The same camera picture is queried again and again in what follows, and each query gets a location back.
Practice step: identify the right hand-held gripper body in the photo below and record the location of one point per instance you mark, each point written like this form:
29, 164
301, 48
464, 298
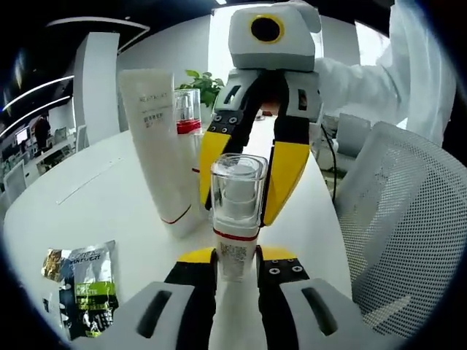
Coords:
292, 47

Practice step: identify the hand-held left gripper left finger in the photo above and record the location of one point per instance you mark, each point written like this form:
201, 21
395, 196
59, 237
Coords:
193, 310

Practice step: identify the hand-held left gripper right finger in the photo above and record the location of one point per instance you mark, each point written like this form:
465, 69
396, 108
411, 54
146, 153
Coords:
273, 310

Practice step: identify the grey office chair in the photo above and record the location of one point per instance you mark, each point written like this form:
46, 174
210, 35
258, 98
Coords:
352, 135

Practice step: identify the gold foil skincare sachet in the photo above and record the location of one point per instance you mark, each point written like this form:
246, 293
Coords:
54, 262

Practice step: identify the green black skincare sachet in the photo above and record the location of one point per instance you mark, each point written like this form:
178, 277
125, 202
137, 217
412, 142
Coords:
91, 299

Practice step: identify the white skincare tube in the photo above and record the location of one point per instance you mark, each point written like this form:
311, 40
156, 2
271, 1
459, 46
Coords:
157, 146

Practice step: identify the tall white skincare bottle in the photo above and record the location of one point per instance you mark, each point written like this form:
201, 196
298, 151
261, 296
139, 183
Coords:
189, 153

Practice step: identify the potted green plant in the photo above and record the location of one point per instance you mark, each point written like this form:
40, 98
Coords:
208, 85

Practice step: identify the computer monitor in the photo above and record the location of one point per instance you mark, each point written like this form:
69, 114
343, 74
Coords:
22, 135

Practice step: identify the white mesh office chair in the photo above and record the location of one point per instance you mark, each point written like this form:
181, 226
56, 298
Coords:
401, 226

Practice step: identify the small white skincare bottle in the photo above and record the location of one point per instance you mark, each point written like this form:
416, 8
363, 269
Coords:
235, 262

